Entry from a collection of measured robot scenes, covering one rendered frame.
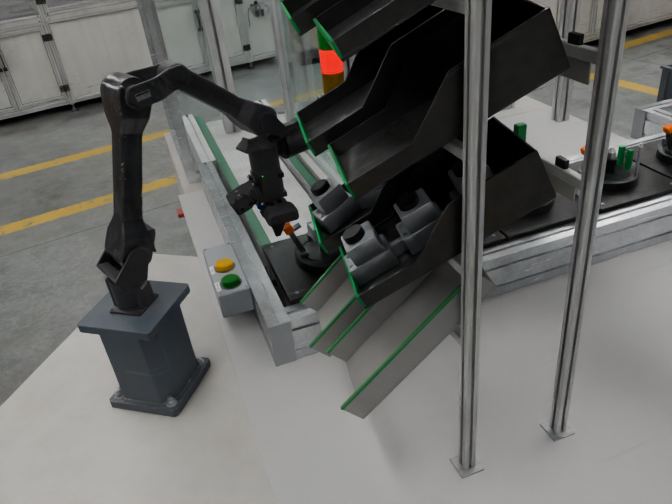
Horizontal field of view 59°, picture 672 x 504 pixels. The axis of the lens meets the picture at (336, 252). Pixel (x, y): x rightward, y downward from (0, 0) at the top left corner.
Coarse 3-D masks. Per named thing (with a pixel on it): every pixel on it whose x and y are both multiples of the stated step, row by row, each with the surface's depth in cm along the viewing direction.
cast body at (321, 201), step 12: (324, 180) 92; (312, 192) 92; (324, 192) 91; (336, 192) 91; (324, 204) 91; (336, 204) 92; (348, 204) 93; (324, 216) 92; (336, 216) 93; (348, 216) 94; (324, 228) 95; (336, 228) 93
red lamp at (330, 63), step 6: (324, 54) 127; (330, 54) 127; (336, 54) 127; (324, 60) 128; (330, 60) 128; (336, 60) 128; (324, 66) 129; (330, 66) 128; (336, 66) 128; (342, 66) 130; (324, 72) 130; (330, 72) 129; (336, 72) 129
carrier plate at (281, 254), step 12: (288, 240) 138; (300, 240) 138; (264, 252) 136; (276, 252) 134; (288, 252) 134; (276, 264) 130; (288, 264) 130; (276, 276) 128; (288, 276) 126; (300, 276) 125; (312, 276) 125; (288, 288) 122; (300, 288) 121; (288, 300) 120
